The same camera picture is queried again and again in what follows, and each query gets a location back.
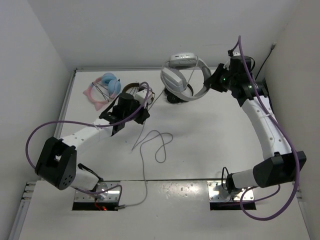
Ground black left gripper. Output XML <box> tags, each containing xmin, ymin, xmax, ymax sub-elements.
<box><xmin>123</xmin><ymin>98</ymin><xmax>150</xmax><ymax>125</ymax></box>

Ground white grey over-ear headphones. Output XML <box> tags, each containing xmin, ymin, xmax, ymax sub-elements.
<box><xmin>160</xmin><ymin>52</ymin><xmax>212</xmax><ymax>102</ymax></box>

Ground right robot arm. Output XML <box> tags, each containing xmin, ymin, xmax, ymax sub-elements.
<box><xmin>205</xmin><ymin>55</ymin><xmax>307</xmax><ymax>193</ymax></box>

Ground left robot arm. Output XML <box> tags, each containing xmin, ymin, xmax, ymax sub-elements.
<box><xmin>34</xmin><ymin>90</ymin><xmax>151</xmax><ymax>194</ymax></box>

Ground brown silver headphones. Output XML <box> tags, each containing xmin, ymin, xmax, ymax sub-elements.
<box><xmin>122</xmin><ymin>82</ymin><xmax>155</xmax><ymax>107</ymax></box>

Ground black on-ear headphones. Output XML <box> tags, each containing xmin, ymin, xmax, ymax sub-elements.
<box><xmin>164</xmin><ymin>83</ymin><xmax>194</xmax><ymax>104</ymax></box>

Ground pink blue cat-ear headphones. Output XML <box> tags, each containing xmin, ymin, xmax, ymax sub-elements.
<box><xmin>82</xmin><ymin>72</ymin><xmax>122</xmax><ymax>111</ymax></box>

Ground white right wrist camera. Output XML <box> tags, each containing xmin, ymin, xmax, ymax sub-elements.
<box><xmin>223</xmin><ymin>57</ymin><xmax>232</xmax><ymax>71</ymax></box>

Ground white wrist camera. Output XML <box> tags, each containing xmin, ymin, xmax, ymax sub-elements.
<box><xmin>223</xmin><ymin>57</ymin><xmax>232</xmax><ymax>71</ymax></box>
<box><xmin>134</xmin><ymin>90</ymin><xmax>153</xmax><ymax>105</ymax></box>

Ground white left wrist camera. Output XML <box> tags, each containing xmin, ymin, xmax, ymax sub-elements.
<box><xmin>134</xmin><ymin>90</ymin><xmax>153</xmax><ymax>105</ymax></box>

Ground black wall cable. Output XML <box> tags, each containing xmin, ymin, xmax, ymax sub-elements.
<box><xmin>254</xmin><ymin>43</ymin><xmax>276</xmax><ymax>83</ymax></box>

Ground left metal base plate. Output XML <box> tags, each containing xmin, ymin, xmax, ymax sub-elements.
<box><xmin>74</xmin><ymin>181</ymin><xmax>122</xmax><ymax>203</ymax></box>

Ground metal base plate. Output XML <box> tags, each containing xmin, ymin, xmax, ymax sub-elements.
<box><xmin>74</xmin><ymin>181</ymin><xmax>122</xmax><ymax>203</ymax></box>
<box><xmin>207</xmin><ymin>180</ymin><xmax>255</xmax><ymax>203</ymax></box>

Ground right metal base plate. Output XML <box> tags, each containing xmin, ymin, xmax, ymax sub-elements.
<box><xmin>207</xmin><ymin>180</ymin><xmax>255</xmax><ymax>203</ymax></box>

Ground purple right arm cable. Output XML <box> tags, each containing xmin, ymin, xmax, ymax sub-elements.
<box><xmin>230</xmin><ymin>35</ymin><xmax>302</xmax><ymax>221</ymax></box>

